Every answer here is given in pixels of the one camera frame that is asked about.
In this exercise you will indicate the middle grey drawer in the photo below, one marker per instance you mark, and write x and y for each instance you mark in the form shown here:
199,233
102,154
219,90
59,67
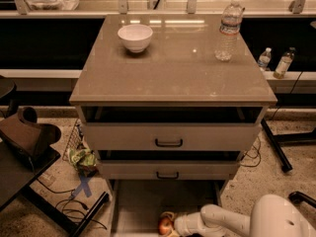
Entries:
168,165

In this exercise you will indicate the red apple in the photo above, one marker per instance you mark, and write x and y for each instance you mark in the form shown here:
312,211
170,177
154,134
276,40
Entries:
165,226

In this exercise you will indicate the grey drawer cabinet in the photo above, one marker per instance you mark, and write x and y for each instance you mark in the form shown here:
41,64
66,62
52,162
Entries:
177,69

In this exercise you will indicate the black floor stand right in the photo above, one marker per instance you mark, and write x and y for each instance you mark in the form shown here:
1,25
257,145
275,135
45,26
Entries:
279,139

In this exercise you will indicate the brown curved object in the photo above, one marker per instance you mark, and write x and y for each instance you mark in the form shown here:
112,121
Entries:
28,139

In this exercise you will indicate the blue tape cross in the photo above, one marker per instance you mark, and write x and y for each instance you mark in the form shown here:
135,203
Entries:
83,187

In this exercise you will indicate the wire mesh basket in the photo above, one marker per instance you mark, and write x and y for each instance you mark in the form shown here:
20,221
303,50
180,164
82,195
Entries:
74,140

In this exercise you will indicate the white ceramic bowl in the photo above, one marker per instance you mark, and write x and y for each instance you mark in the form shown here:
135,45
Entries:
135,37

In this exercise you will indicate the small bottle yellow liquid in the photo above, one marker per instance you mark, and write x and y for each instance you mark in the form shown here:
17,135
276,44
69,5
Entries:
284,63

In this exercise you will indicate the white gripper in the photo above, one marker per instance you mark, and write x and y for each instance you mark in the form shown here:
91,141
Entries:
183,225

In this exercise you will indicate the black caster leg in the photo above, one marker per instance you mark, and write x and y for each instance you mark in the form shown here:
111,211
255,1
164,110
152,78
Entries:
299,197

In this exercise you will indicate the black side table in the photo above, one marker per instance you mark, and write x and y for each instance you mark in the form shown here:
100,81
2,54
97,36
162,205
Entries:
15,179

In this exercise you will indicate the green snack bag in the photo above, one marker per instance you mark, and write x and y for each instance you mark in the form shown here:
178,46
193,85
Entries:
82,160

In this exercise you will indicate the bottom grey drawer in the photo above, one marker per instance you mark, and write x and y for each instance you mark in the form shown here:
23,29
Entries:
140,202

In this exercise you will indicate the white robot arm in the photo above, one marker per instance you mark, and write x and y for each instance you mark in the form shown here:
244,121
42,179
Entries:
271,216

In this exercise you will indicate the large clear water bottle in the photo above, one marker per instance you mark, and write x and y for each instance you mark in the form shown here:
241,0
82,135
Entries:
229,29

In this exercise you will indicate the top grey drawer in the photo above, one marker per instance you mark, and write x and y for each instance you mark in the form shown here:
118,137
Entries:
171,128

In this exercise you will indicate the small water bottle blue label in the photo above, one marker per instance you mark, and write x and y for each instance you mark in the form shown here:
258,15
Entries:
264,59

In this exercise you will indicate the grey drawer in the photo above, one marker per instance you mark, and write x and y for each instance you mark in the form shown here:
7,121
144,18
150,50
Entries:
168,165
171,128
140,202

